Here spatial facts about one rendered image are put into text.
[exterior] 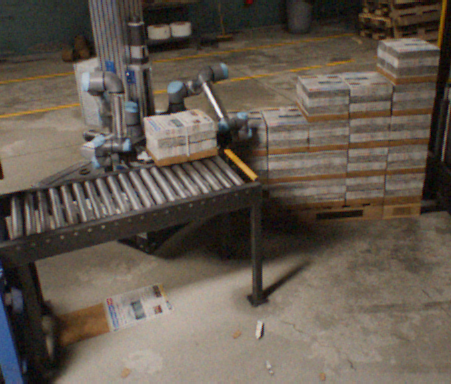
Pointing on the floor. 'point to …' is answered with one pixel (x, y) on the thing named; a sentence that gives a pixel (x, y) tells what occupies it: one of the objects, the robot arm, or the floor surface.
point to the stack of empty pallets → (378, 24)
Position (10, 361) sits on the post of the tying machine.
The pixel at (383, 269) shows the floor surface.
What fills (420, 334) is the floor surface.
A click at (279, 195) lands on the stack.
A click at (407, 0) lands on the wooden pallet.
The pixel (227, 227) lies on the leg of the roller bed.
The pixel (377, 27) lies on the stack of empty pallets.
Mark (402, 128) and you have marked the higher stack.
